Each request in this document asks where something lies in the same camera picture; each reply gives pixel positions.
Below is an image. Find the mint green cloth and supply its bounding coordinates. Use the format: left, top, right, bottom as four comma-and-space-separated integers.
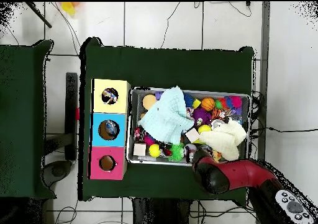
138, 86, 196, 145

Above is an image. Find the clear plastic packet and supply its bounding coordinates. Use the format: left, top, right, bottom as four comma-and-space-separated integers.
104, 120, 119, 138

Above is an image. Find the colourful polka dot cloth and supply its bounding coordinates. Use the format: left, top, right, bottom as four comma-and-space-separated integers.
102, 89, 119, 104

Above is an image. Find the wooden box with three holes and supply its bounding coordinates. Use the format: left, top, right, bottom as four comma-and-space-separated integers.
89, 78, 132, 181

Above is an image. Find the shallow clear mesh bin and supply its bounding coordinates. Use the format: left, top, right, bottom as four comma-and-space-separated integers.
126, 87, 251, 170

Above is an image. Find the peach orange ball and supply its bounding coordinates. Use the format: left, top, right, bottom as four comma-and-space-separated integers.
142, 94, 158, 110

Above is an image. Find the small wooden cube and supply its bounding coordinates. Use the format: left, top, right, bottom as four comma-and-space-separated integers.
133, 143, 147, 157

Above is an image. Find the green spiky ball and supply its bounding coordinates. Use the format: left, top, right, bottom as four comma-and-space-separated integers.
168, 143, 186, 163

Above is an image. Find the orange toy basketball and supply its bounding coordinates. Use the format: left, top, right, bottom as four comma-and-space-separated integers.
201, 97, 216, 112

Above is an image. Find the cream yellow cloth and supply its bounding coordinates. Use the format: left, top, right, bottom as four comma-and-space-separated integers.
198, 119, 248, 161

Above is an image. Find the pink spiky ball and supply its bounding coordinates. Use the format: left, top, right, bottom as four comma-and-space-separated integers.
228, 96, 243, 110

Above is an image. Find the black chair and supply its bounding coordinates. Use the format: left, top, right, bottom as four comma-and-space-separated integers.
43, 72, 80, 187

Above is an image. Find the grey metal beam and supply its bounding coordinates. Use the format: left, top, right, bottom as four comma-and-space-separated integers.
255, 1, 271, 224

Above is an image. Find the green cloth side table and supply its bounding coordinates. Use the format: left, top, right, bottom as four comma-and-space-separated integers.
0, 39, 55, 200

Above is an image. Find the yellow floor object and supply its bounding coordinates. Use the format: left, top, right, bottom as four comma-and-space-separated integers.
60, 2, 78, 16

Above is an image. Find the black rod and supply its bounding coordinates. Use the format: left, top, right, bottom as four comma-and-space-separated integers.
24, 2, 53, 29

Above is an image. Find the black cable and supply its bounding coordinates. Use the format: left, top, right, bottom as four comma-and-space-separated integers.
250, 91, 318, 140
160, 1, 182, 50

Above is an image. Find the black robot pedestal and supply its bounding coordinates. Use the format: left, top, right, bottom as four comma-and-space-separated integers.
131, 198, 196, 224

